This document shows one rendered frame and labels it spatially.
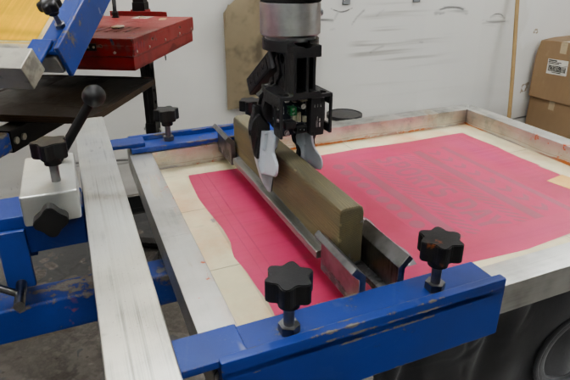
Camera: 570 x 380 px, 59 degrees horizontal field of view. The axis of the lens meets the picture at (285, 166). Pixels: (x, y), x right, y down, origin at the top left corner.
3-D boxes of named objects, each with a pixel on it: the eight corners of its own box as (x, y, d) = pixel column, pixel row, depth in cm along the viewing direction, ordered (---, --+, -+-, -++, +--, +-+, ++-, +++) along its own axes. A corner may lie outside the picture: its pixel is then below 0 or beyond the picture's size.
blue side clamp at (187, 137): (279, 149, 105) (279, 117, 102) (288, 157, 101) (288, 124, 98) (131, 171, 94) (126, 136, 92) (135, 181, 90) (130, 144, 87)
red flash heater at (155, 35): (86, 41, 203) (82, 10, 198) (198, 43, 198) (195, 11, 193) (-14, 72, 147) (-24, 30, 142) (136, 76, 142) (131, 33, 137)
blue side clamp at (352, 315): (463, 305, 58) (472, 253, 55) (496, 333, 53) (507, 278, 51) (209, 386, 47) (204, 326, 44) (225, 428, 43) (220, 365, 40)
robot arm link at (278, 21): (250, 0, 63) (310, -3, 66) (251, 37, 65) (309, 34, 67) (272, 4, 56) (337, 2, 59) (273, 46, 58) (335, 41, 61)
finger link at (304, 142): (315, 198, 69) (304, 137, 65) (297, 182, 74) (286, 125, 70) (335, 191, 70) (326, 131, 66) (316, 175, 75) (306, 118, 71)
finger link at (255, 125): (247, 158, 67) (257, 94, 65) (243, 154, 69) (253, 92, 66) (279, 159, 69) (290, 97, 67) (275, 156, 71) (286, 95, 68)
